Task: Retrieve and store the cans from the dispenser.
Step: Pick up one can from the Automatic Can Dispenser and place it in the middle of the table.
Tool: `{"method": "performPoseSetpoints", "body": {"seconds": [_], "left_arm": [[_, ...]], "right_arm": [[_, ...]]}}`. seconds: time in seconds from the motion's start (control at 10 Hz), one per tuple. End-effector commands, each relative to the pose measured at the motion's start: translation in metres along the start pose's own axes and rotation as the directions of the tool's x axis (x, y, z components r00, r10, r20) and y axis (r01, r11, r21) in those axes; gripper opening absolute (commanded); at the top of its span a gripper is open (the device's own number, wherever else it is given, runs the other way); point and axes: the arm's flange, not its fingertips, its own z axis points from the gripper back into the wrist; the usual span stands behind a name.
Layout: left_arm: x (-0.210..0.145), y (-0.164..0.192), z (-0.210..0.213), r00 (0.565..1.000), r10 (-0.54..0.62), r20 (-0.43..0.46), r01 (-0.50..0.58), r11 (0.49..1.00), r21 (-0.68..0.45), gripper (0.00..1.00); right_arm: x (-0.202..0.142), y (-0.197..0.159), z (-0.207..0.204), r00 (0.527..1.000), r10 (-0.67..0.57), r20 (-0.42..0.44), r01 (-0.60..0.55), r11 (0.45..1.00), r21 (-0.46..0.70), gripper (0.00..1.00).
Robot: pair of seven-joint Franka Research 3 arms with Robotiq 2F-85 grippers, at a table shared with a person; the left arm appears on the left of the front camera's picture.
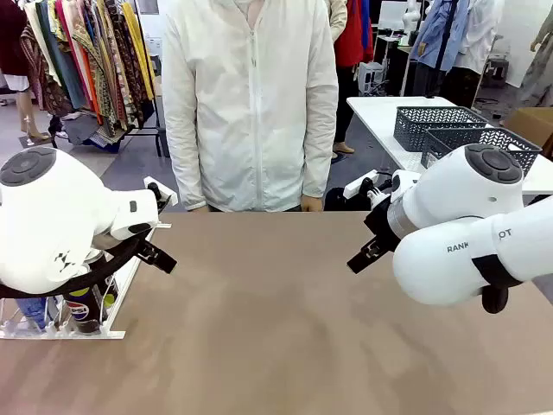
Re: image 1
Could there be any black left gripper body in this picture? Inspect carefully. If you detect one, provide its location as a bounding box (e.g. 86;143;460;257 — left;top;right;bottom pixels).
124;235;150;260

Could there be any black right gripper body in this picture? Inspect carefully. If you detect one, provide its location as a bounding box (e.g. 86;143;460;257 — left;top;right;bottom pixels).
364;199;403;254

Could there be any grey woven plastic basket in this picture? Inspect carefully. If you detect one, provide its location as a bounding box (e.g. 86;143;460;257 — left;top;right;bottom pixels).
393;106;489;153
421;128;543;175

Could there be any person's right forearm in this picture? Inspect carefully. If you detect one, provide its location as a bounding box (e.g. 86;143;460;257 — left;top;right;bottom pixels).
166;129;209;211

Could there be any person's left forearm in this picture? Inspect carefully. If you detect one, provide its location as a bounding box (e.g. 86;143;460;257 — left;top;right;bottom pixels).
301;120;339;199

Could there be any white can dispenser rack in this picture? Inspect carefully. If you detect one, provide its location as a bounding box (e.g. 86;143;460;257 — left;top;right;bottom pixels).
0;222;172;341

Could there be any white side table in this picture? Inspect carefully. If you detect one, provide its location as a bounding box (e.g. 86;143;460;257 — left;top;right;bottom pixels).
346;95;553;195

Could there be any fabric pile on floor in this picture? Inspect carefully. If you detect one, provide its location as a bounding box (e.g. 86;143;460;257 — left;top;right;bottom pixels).
62;111;127;155

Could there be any white computer case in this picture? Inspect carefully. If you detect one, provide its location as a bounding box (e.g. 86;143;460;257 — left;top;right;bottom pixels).
358;61;386;94

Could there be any person in white jacket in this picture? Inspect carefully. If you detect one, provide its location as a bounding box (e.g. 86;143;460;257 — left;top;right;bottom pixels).
162;0;340;214

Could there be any brown cardboard box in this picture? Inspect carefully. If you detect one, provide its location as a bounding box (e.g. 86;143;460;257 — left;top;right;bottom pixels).
503;106;553;159

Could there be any black stand pole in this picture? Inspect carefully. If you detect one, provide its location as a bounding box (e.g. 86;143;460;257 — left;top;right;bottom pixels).
427;0;459;99

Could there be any background person in red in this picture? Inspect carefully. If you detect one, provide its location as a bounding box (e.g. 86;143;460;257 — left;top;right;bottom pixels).
327;0;375;156

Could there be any small grey stool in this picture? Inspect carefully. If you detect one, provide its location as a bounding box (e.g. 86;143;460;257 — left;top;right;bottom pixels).
483;54;511;90

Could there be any white floor appliance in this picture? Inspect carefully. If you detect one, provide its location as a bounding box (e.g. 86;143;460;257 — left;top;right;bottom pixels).
144;36;164;70

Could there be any blue hanging shirt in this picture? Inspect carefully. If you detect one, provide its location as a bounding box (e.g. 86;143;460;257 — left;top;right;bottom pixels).
410;0;470;73

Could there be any rack of colourful garments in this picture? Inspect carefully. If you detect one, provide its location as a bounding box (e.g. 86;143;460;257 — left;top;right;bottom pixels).
21;0;159;144

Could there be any yellow hanging garment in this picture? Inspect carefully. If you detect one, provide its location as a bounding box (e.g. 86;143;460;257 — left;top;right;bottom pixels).
122;2;156;101

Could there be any white hanging shirt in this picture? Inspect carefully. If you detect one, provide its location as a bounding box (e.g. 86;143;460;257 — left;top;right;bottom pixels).
453;0;505;74

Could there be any mannequin in grey dress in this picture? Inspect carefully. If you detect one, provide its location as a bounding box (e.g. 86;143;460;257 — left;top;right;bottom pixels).
518;8;553;109

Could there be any mannequin in maroon top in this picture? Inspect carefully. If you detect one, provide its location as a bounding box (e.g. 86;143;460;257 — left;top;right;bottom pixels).
0;0;51;144

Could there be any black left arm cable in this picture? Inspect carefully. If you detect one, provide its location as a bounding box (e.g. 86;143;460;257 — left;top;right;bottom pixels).
0;236;146;299

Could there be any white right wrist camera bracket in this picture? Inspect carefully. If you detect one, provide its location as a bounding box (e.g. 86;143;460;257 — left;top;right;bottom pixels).
344;169;419;204

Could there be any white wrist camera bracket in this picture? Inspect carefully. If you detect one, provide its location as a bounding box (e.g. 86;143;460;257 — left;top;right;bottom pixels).
143;176;179;214
344;169;419;204

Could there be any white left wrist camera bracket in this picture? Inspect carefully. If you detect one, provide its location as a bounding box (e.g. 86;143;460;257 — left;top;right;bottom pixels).
143;176;179;214

